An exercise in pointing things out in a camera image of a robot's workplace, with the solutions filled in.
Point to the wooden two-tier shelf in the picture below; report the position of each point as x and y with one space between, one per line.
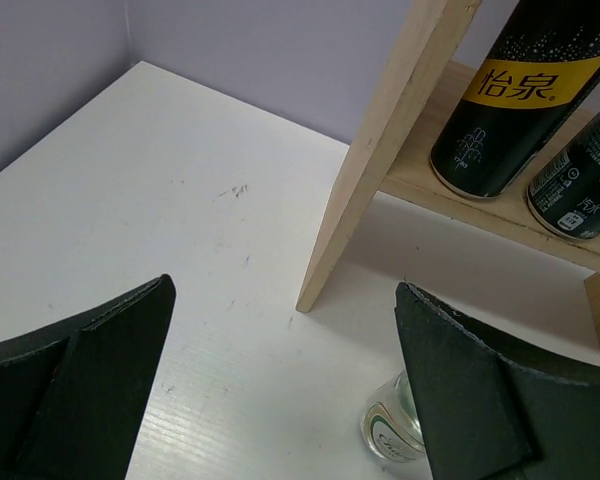
416 93

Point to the clear glass bottle green cap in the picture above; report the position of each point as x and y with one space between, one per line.
390 424

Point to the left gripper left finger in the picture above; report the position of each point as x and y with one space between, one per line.
73 393

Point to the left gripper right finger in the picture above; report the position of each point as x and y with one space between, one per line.
492 406

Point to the black can yellow label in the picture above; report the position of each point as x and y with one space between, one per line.
565 195

